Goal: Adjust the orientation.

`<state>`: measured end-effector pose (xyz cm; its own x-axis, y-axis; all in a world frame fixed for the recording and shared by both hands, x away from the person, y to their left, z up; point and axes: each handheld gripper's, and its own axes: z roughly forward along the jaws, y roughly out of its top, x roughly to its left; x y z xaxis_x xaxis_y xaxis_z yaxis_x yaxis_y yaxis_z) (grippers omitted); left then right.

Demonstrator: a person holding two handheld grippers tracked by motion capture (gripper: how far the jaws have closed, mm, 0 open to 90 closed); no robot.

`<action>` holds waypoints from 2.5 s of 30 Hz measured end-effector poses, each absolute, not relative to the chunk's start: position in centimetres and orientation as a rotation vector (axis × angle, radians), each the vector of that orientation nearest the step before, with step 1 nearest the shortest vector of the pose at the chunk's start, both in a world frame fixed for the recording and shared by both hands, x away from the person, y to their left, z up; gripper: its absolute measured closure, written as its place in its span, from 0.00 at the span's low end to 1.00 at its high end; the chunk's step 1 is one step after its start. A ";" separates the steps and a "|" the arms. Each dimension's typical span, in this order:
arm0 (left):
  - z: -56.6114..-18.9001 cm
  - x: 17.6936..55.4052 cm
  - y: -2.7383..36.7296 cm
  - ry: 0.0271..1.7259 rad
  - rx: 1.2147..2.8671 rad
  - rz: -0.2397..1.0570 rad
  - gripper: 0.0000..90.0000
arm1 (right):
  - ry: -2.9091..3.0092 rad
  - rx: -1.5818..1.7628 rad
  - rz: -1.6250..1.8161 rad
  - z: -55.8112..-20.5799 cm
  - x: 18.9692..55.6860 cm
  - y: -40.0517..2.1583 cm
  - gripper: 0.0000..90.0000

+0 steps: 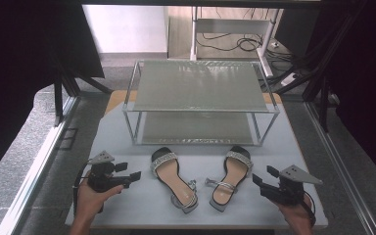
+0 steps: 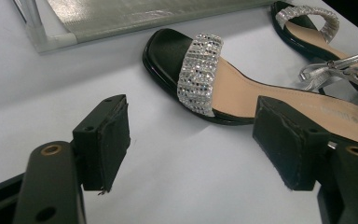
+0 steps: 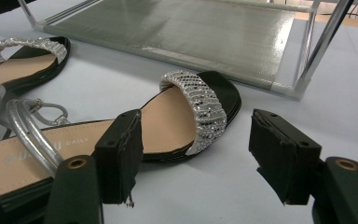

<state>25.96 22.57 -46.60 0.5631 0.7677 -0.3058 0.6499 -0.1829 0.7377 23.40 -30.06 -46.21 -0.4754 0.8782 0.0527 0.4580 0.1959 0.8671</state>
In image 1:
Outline black floor cables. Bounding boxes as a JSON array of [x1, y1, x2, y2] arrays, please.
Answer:
[[195, 8, 297, 71]]

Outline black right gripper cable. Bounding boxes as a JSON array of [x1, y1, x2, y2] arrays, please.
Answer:
[[303, 190, 318, 228]]

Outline silver strap beige sandal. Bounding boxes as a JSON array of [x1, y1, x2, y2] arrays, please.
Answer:
[[150, 146, 200, 215], [205, 145, 255, 213]]

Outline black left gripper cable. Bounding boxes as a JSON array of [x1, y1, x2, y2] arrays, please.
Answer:
[[72, 161, 94, 217]]

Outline black metal stand legs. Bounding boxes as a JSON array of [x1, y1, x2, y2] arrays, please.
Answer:
[[52, 62, 113, 127], [273, 0, 370, 133]]

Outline black curtain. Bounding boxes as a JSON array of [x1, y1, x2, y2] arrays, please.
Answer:
[[306, 0, 376, 192], [0, 0, 106, 189]]

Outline white table mat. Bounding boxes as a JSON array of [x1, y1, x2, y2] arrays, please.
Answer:
[[65, 97, 329, 229]]

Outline white power strip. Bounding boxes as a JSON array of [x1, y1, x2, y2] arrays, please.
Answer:
[[280, 71, 300, 88]]

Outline aluminium frame rail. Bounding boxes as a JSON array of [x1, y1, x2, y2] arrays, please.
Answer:
[[0, 96, 80, 235], [305, 101, 376, 235]]

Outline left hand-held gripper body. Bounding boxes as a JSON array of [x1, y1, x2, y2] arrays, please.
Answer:
[[87, 150, 131, 194]]

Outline white metal stand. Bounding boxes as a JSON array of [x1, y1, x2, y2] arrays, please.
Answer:
[[189, 6, 276, 79]]

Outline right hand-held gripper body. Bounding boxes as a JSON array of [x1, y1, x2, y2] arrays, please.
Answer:
[[261, 164, 324, 207]]

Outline person's left hand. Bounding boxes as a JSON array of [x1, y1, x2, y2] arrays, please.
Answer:
[[73, 177, 125, 224]]

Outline person's right hand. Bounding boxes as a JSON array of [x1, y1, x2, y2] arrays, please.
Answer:
[[274, 193, 315, 228]]

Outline dark floor cover plate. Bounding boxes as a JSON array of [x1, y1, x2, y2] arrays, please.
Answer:
[[58, 127, 79, 151]]

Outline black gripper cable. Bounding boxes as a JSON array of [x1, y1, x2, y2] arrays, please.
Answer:
[[72, 161, 94, 217], [303, 190, 318, 228]]

